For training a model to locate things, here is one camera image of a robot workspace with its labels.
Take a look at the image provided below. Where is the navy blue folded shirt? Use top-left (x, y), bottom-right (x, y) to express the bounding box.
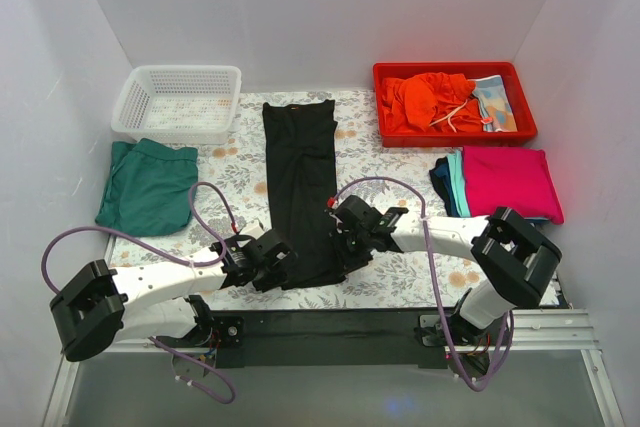
top-left (429, 155), bottom-right (547, 222)

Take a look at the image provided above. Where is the magenta folded shirt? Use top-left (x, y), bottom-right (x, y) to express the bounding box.
top-left (462, 146), bottom-right (564, 225)

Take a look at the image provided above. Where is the white plastic basket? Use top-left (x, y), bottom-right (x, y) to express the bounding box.
top-left (111, 65), bottom-right (242, 146)

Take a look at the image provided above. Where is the teal green folded shirt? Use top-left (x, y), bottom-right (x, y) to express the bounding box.
top-left (95, 139), bottom-right (199, 237)

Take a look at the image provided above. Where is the red plastic bin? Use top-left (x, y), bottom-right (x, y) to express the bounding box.
top-left (372, 61), bottom-right (538, 148)

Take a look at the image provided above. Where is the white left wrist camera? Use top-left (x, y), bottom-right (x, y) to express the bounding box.
top-left (240, 220), bottom-right (266, 239)

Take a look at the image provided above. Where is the aluminium mounting rail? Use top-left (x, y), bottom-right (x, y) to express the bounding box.
top-left (44, 309), bottom-right (624, 426)

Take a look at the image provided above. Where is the orange crumpled shirt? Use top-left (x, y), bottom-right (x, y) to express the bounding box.
top-left (381, 72), bottom-right (485, 134)

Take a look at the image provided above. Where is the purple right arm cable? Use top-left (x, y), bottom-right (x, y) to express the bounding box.
top-left (324, 176), bottom-right (516, 392)

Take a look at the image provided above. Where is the black t shirt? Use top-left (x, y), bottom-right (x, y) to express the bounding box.
top-left (262, 99), bottom-right (345, 289)

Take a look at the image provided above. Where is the patterned pastel cloth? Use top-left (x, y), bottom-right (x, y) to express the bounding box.
top-left (472, 75), bottom-right (517, 133)

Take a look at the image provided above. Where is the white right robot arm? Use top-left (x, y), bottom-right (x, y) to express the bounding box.
top-left (328, 195), bottom-right (562, 345)

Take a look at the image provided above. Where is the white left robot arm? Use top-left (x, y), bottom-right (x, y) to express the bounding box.
top-left (50, 223), bottom-right (297, 362)

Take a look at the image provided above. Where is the turquoise folded shirt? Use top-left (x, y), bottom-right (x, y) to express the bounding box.
top-left (447, 150), bottom-right (471, 218)

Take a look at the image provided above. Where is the floral patterned table mat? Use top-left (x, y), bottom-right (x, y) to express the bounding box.
top-left (98, 89), bottom-right (560, 312)

